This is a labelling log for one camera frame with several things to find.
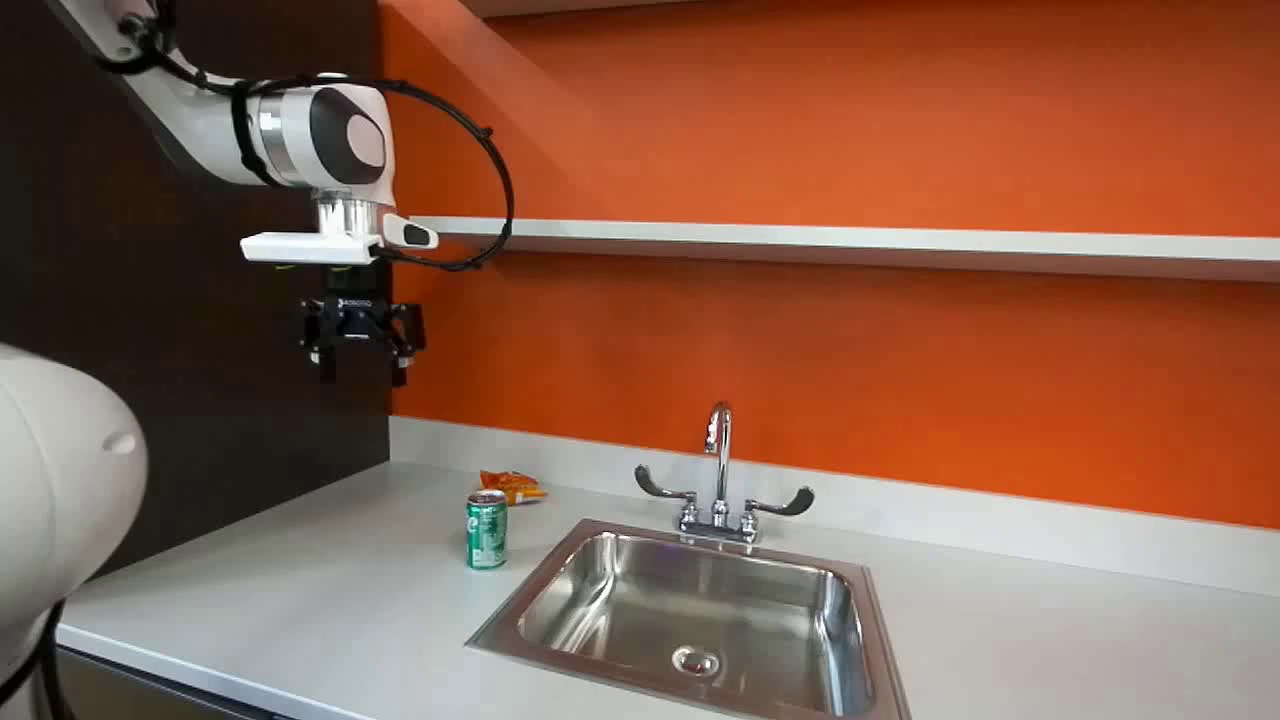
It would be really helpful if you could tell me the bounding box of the green soda can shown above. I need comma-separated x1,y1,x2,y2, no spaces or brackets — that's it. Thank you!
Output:
465,487,508,573

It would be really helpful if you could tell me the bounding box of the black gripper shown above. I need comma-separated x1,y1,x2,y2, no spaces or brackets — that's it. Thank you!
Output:
301,267,424,390

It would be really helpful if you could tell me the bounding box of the orange snack bag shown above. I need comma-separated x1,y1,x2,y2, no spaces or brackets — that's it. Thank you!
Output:
479,473,547,509

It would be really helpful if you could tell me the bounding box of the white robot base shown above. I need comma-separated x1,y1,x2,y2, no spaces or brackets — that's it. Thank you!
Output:
0,346,149,720

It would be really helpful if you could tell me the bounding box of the chrome faucet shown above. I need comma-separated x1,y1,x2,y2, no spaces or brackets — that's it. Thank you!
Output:
631,401,817,553

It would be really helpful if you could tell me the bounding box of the dark wood cabinet panel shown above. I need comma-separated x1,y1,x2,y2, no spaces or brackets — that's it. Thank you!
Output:
0,0,388,562

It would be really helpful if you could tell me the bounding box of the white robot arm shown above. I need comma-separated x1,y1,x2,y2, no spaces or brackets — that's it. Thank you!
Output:
46,0,436,267

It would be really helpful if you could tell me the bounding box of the white lower wall shelf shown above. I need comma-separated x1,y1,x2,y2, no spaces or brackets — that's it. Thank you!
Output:
406,212,1280,290

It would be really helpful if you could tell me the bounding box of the stainless steel sink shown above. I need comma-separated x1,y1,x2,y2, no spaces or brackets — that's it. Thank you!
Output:
470,521,912,720

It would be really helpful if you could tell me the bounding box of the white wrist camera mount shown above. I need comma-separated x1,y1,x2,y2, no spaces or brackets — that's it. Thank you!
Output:
241,195,440,267

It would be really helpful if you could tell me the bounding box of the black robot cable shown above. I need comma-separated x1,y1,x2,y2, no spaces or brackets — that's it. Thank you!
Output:
74,0,520,275

